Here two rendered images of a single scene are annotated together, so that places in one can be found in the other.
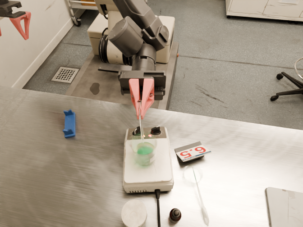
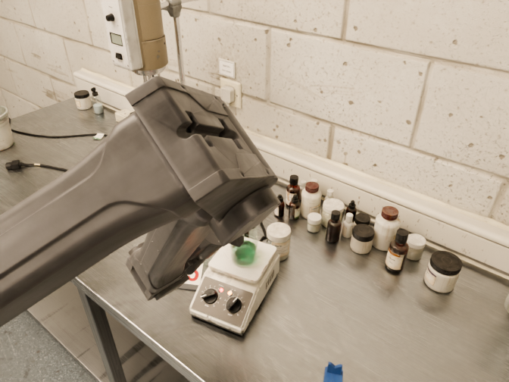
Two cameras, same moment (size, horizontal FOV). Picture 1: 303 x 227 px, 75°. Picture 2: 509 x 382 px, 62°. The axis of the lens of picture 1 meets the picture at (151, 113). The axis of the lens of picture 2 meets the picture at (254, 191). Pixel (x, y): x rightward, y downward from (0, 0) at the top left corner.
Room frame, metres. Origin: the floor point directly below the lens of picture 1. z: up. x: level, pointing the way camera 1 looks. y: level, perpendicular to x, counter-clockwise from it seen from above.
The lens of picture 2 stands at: (0.82, 0.34, 1.50)
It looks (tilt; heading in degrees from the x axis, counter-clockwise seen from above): 35 degrees down; 206
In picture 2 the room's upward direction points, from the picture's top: straight up
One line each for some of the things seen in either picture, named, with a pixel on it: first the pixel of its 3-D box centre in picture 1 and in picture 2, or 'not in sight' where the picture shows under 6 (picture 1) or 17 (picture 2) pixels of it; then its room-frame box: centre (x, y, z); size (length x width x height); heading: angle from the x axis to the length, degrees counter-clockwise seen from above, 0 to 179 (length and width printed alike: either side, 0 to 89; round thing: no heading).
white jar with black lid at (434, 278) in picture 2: not in sight; (442, 271); (0.01, 0.42, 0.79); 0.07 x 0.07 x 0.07
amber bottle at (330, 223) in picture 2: not in sight; (334, 226); (-0.03, 0.15, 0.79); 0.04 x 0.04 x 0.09
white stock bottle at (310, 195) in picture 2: not in sight; (310, 199); (-0.10, 0.06, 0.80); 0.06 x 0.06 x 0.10
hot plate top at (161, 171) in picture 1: (147, 159); (243, 257); (0.21, 0.01, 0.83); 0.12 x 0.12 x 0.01; 2
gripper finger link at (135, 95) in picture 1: (146, 99); not in sight; (0.27, 0.01, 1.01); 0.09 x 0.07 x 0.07; 177
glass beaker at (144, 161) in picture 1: (143, 150); (245, 245); (0.22, 0.02, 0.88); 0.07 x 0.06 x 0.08; 84
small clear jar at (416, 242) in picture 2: not in sight; (413, 247); (-0.06, 0.35, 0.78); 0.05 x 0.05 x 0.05
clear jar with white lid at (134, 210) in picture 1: (135, 215); (278, 242); (0.09, 0.04, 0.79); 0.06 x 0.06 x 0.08
